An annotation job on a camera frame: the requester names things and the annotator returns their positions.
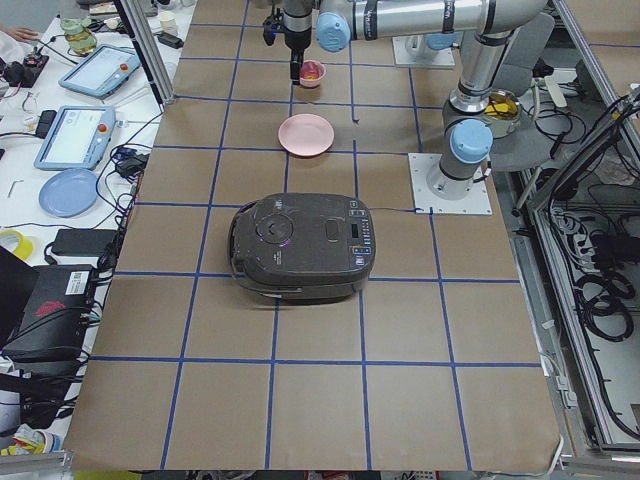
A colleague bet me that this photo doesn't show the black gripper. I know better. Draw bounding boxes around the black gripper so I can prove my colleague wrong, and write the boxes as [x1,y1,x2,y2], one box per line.
[284,28,311,85]

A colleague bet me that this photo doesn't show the pink bowl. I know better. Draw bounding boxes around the pink bowl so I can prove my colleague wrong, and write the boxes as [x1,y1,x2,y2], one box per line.
[299,60,326,88]

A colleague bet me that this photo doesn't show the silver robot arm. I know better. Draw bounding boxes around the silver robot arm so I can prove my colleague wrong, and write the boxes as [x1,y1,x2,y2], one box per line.
[263,0,546,141]

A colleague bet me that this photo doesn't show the pink plate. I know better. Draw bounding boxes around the pink plate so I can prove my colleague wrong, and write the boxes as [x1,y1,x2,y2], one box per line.
[278,113,334,157]

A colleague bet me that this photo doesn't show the steel bowl on chair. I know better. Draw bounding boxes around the steel bowl on chair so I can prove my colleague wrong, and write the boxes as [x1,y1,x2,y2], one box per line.
[484,90,522,139]

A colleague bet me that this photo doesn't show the blue plate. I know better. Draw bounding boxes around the blue plate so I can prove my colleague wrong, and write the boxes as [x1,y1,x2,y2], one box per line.
[38,168,97,218]

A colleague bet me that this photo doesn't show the dark rice cooker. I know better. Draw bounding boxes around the dark rice cooker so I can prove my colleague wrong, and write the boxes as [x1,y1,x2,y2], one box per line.
[228,193,376,302]

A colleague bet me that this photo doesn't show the far teach pendant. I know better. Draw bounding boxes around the far teach pendant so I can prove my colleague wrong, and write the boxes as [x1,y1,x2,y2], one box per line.
[58,45,141,99]

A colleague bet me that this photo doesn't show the teach pendant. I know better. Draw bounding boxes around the teach pendant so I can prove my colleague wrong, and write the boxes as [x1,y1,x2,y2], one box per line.
[58,45,141,99]
[34,106,116,171]

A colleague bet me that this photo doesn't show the glass jar with tea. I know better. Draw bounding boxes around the glass jar with tea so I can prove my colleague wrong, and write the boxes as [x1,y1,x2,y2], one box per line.
[60,17,97,56]

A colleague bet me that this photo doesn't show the near teach pendant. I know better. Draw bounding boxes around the near teach pendant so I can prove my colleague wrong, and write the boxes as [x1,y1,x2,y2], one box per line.
[34,106,116,171]

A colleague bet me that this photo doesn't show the white office chair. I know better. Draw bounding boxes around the white office chair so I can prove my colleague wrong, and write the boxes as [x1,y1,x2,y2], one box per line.
[481,13,554,172]

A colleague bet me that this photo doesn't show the black power adapter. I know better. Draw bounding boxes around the black power adapter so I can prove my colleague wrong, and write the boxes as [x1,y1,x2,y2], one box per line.
[51,229,116,257]

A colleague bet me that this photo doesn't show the yellow tape roll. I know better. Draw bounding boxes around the yellow tape roll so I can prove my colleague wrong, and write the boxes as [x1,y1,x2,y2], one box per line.
[0,229,34,261]

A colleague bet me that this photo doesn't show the black computer box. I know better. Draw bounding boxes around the black computer box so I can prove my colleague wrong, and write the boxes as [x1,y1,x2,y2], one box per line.
[1,261,97,363]

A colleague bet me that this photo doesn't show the aluminium frame post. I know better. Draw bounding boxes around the aluminium frame post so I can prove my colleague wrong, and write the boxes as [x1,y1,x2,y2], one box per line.
[114,0,175,106]

